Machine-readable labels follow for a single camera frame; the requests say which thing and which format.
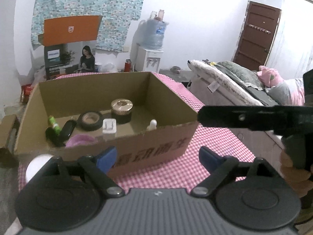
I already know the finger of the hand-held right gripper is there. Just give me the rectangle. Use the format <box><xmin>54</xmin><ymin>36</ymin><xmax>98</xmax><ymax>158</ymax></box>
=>
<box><xmin>197</xmin><ymin>105</ymin><xmax>289</xmax><ymax>134</ymax></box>

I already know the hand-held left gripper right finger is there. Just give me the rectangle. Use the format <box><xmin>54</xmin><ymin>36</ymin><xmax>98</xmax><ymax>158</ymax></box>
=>
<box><xmin>190</xmin><ymin>146</ymin><xmax>278</xmax><ymax>198</ymax></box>

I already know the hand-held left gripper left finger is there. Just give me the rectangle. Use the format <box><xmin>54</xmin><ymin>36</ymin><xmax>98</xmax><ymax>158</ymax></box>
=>
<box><xmin>39</xmin><ymin>146</ymin><xmax>126</xmax><ymax>198</ymax></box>

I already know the purple round lid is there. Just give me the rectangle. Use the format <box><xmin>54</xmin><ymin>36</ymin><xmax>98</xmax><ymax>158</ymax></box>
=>
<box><xmin>65</xmin><ymin>134</ymin><xmax>97</xmax><ymax>148</ymax></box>

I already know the white charger plug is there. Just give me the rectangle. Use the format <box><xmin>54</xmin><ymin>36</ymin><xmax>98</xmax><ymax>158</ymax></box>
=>
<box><xmin>102</xmin><ymin>118</ymin><xmax>117</xmax><ymax>134</ymax></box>

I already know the black tape roll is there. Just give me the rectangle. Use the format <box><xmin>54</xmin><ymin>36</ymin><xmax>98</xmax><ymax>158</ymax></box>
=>
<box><xmin>78</xmin><ymin>111</ymin><xmax>103</xmax><ymax>131</ymax></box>

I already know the black oval case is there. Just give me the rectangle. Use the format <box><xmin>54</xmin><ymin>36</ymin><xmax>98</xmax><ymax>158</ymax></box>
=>
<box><xmin>60</xmin><ymin>120</ymin><xmax>77</xmax><ymax>142</ymax></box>

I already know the gold-lidded cream jar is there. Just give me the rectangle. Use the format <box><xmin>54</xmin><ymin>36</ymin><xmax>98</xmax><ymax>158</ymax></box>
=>
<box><xmin>111</xmin><ymin>98</ymin><xmax>134</xmax><ymax>124</ymax></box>

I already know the black cylinder tube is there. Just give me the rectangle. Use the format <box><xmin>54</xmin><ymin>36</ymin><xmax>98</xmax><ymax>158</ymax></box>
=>
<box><xmin>45</xmin><ymin>127</ymin><xmax>65</xmax><ymax>148</ymax></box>

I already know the green tube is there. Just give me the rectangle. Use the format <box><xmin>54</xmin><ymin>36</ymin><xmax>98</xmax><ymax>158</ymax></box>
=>
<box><xmin>48</xmin><ymin>116</ymin><xmax>60</xmax><ymax>136</ymax></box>

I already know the brown cardboard box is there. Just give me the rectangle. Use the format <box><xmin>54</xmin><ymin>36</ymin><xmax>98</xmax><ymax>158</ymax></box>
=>
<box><xmin>13</xmin><ymin>71</ymin><xmax>205</xmax><ymax>168</ymax></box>

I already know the white plastic bottle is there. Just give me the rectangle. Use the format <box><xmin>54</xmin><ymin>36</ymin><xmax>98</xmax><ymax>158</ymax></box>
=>
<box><xmin>25</xmin><ymin>154</ymin><xmax>53</xmax><ymax>184</ymax></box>

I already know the person's right hand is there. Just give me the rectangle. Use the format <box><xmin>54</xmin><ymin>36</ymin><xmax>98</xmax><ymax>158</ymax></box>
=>
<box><xmin>279</xmin><ymin>149</ymin><xmax>311</xmax><ymax>197</ymax></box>

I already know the padded headboard chair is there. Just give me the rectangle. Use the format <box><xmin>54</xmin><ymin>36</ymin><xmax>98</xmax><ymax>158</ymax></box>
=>
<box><xmin>189</xmin><ymin>77</ymin><xmax>304</xmax><ymax>152</ymax></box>

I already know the pink checked tablecloth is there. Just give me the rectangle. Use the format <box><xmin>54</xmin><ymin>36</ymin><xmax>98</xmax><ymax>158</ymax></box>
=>
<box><xmin>18</xmin><ymin>72</ymin><xmax>256</xmax><ymax>194</ymax></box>

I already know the pink and grey quilt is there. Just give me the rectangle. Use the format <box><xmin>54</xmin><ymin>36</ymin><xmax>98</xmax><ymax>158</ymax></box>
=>
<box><xmin>265</xmin><ymin>78</ymin><xmax>307</xmax><ymax>106</ymax></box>

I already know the grey-green blanket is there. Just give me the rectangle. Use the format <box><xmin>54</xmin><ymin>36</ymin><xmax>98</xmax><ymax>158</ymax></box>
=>
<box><xmin>216</xmin><ymin>61</ymin><xmax>266</xmax><ymax>89</ymax></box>

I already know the pink pillow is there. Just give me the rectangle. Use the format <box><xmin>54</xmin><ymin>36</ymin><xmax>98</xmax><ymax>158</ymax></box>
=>
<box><xmin>257</xmin><ymin>65</ymin><xmax>285</xmax><ymax>88</ymax></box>

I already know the brown wooden door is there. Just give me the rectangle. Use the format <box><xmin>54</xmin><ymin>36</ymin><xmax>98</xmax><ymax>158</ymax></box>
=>
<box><xmin>233</xmin><ymin>1</ymin><xmax>282</xmax><ymax>65</ymax></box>

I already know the white plastic bag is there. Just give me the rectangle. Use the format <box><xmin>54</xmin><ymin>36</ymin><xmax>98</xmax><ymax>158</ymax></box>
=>
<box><xmin>101</xmin><ymin>63</ymin><xmax>117</xmax><ymax>73</ymax></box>

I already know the white door rack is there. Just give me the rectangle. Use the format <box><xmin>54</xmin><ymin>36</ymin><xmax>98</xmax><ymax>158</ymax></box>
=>
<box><xmin>248</xmin><ymin>24</ymin><xmax>271</xmax><ymax>34</ymax></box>

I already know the white water dispenser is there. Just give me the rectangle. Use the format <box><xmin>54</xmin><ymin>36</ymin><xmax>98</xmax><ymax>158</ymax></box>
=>
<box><xmin>135</xmin><ymin>46</ymin><xmax>164</xmax><ymax>72</ymax></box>

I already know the red container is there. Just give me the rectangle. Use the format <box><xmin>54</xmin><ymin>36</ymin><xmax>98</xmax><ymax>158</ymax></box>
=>
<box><xmin>21</xmin><ymin>84</ymin><xmax>34</xmax><ymax>102</ymax></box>

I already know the appliance box with orange flap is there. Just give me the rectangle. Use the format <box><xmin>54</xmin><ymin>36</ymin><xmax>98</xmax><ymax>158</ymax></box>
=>
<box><xmin>38</xmin><ymin>15</ymin><xmax>103</xmax><ymax>81</ymax></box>

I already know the floral wall cloth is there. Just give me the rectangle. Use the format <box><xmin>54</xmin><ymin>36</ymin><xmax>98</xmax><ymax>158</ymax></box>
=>
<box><xmin>31</xmin><ymin>0</ymin><xmax>148</xmax><ymax>52</ymax></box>

